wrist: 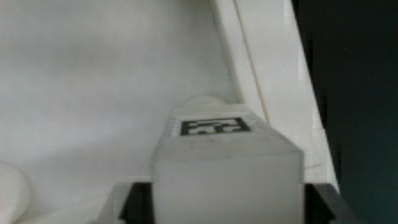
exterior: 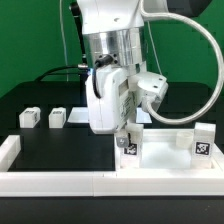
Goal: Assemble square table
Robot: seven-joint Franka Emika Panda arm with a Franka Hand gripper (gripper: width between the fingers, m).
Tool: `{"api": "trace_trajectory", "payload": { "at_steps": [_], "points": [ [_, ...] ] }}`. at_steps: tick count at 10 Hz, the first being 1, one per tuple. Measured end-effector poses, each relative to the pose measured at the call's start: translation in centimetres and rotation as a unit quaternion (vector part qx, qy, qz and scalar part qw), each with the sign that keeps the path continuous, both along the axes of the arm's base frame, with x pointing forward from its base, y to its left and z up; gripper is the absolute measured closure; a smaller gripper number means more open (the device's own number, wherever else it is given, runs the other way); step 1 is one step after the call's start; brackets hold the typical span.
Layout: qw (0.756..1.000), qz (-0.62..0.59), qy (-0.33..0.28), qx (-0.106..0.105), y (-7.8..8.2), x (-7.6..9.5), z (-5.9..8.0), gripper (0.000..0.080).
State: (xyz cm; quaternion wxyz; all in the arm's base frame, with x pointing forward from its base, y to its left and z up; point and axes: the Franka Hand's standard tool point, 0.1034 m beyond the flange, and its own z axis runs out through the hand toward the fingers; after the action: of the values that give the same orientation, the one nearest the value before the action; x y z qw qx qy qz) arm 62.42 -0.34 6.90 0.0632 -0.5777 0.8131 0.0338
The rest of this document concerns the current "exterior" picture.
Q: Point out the white marker sheet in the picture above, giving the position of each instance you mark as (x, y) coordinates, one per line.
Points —
(80, 115)

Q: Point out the white square tabletop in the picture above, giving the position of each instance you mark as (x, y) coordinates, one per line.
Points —
(168, 149)

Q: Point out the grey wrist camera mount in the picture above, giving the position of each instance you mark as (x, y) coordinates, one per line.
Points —
(150, 88)

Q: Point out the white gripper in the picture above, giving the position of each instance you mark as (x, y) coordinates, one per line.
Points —
(110, 102)

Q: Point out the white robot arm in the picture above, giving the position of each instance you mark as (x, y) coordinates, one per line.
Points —
(113, 31)

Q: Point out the white U-shaped obstacle fence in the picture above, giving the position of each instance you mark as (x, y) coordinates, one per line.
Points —
(124, 182)

